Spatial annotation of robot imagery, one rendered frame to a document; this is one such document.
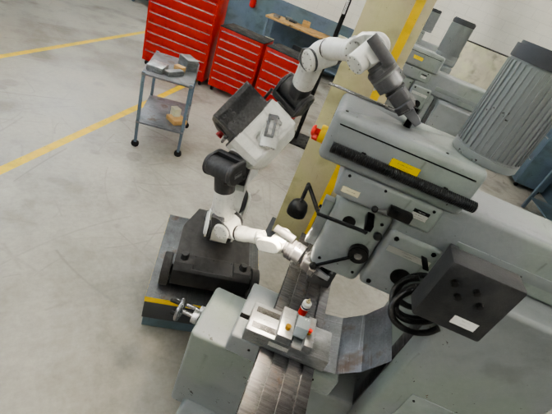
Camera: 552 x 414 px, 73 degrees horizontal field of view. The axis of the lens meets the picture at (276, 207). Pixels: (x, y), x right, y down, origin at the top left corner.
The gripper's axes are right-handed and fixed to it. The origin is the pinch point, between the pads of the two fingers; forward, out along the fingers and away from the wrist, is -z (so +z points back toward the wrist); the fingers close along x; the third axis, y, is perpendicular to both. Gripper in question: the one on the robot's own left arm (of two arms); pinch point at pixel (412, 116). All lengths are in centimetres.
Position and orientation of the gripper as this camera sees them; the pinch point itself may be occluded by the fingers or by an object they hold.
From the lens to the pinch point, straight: 124.5
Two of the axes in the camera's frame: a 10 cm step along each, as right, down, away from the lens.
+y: 7.2, -4.6, -5.2
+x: -3.1, 4.6, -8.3
